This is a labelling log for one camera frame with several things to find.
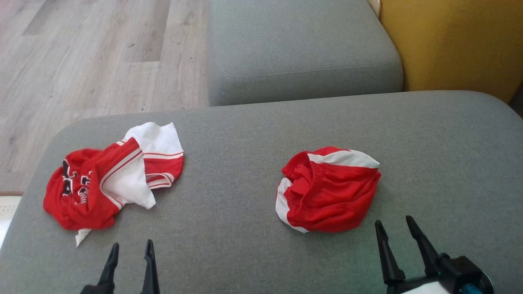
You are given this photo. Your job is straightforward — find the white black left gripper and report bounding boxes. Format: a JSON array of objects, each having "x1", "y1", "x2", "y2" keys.
[{"x1": 80, "y1": 239, "x2": 161, "y2": 294}]

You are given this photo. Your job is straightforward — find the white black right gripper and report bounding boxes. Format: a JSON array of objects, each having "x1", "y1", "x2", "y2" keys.
[{"x1": 375, "y1": 216, "x2": 452, "y2": 294}]

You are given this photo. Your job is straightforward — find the red white shorts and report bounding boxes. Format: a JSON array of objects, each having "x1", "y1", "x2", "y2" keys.
[{"x1": 275, "y1": 146, "x2": 382, "y2": 234}]

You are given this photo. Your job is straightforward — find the mustard yellow cushion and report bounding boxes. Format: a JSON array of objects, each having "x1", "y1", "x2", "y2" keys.
[{"x1": 379, "y1": 0, "x2": 523, "y2": 103}]

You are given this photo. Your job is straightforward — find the red white lettered jersey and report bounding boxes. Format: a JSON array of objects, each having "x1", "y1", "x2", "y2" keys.
[{"x1": 43, "y1": 122, "x2": 184, "y2": 248}]

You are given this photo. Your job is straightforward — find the small grey sofa cushion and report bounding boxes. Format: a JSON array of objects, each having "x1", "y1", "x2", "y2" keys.
[{"x1": 206, "y1": 0, "x2": 405, "y2": 107}]

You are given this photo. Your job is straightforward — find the white laundry basket brown rim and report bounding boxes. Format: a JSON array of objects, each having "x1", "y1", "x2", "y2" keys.
[{"x1": 0, "y1": 192, "x2": 23, "y2": 249}]

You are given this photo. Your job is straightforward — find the large grey sofa seat cushion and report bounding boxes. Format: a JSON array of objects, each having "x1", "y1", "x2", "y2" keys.
[{"x1": 0, "y1": 91, "x2": 523, "y2": 294}]

